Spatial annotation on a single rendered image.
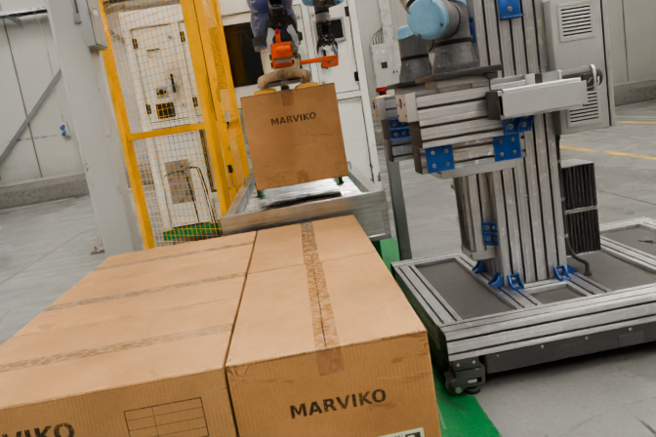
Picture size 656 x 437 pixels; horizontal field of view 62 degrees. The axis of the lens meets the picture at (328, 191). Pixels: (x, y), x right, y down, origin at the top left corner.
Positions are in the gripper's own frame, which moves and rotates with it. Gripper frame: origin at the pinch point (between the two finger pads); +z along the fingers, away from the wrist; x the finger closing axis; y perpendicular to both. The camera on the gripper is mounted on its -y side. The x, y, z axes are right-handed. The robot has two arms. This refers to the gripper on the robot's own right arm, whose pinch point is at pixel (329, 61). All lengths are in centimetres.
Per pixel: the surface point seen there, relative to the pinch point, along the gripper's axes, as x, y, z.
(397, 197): 23, 13, 75
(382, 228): 4, 68, 77
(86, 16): -117, 0, -40
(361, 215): -4, 68, 69
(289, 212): -34, 68, 63
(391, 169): 22, 13, 60
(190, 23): -68, -8, -31
